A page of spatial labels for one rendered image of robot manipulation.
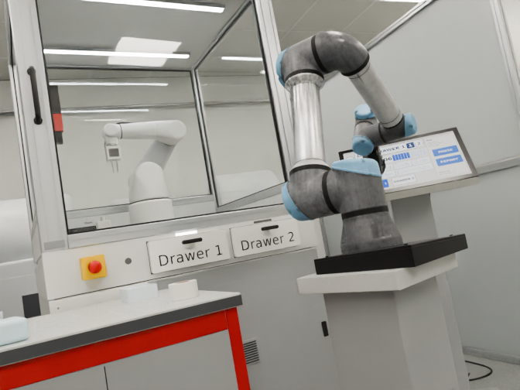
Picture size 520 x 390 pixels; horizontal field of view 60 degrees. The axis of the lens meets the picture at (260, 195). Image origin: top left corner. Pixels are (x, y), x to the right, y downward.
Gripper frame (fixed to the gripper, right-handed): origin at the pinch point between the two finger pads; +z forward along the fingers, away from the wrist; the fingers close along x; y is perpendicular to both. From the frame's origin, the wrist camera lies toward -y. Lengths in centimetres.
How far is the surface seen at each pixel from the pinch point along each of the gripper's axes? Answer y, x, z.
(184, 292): -75, 52, -51
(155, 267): -45, 78, -25
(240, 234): -26, 53, -12
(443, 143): 17.5, -30.5, 3.4
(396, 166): 9.1, -9.6, 3.4
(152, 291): -65, 68, -40
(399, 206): -2.2, -7.8, 15.7
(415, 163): 8.7, -17.4, 3.4
